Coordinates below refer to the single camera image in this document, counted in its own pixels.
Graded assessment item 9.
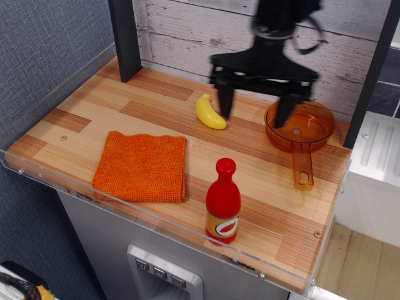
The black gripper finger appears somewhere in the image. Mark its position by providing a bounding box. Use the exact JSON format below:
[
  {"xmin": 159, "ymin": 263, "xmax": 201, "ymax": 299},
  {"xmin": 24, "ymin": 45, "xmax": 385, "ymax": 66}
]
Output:
[
  {"xmin": 216, "ymin": 83, "xmax": 235, "ymax": 119},
  {"xmin": 274, "ymin": 94, "xmax": 305, "ymax": 128}
]

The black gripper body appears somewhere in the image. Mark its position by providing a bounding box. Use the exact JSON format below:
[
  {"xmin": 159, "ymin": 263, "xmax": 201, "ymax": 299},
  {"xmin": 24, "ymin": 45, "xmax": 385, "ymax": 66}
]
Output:
[{"xmin": 210, "ymin": 30, "xmax": 319, "ymax": 98}]

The orange transparent pan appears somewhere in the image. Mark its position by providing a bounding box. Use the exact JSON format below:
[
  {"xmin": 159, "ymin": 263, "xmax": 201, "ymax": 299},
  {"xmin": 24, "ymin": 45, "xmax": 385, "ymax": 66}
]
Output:
[{"xmin": 264, "ymin": 101, "xmax": 336, "ymax": 191}]

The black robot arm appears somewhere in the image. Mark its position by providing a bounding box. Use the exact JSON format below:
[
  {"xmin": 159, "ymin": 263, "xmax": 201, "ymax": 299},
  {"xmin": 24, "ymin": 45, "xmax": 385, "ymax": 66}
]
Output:
[{"xmin": 210, "ymin": 1, "xmax": 321, "ymax": 128}]

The yellow toy banana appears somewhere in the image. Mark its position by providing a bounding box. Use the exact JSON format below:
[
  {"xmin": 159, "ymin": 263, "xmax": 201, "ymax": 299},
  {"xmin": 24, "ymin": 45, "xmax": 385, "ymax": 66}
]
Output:
[{"xmin": 196, "ymin": 94, "xmax": 227, "ymax": 129}]

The red sauce bottle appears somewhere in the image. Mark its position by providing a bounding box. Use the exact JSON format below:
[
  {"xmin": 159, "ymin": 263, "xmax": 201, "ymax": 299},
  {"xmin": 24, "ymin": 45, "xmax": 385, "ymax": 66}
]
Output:
[{"xmin": 205, "ymin": 157, "xmax": 241, "ymax": 244}]

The orange knitted cloth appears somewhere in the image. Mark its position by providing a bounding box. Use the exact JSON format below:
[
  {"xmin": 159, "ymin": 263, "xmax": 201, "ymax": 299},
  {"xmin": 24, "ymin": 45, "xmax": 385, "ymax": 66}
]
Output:
[{"xmin": 92, "ymin": 131, "xmax": 187, "ymax": 203}]

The white ribbed appliance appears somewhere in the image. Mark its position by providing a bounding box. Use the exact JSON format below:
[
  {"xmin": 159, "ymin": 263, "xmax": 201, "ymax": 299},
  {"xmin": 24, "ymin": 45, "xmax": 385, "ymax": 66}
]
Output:
[{"xmin": 334, "ymin": 112, "xmax": 399, "ymax": 246}]

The grey toy fridge cabinet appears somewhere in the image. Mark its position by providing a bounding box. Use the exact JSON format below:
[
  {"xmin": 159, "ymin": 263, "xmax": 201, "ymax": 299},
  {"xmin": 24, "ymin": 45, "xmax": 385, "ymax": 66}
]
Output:
[{"xmin": 59, "ymin": 192, "xmax": 289, "ymax": 299}]

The silver dispenser panel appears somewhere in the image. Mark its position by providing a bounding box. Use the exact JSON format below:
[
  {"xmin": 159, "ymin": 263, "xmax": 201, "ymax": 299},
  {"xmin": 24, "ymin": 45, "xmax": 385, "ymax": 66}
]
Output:
[{"xmin": 126, "ymin": 244, "xmax": 204, "ymax": 299}]

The yellow object bottom left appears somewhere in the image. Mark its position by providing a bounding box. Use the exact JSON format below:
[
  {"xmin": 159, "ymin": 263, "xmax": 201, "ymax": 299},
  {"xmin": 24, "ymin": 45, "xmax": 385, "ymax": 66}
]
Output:
[{"xmin": 37, "ymin": 286, "xmax": 57, "ymax": 300}]

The right dark post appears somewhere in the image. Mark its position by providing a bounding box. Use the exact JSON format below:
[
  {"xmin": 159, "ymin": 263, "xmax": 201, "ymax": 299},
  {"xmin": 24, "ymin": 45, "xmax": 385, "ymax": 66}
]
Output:
[{"xmin": 344, "ymin": 0, "xmax": 399, "ymax": 149}]

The black braided cable bottom left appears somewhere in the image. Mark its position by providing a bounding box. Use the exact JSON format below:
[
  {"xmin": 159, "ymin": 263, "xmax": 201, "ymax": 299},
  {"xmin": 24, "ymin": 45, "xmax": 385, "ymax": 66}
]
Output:
[{"xmin": 0, "ymin": 271, "xmax": 41, "ymax": 300}]

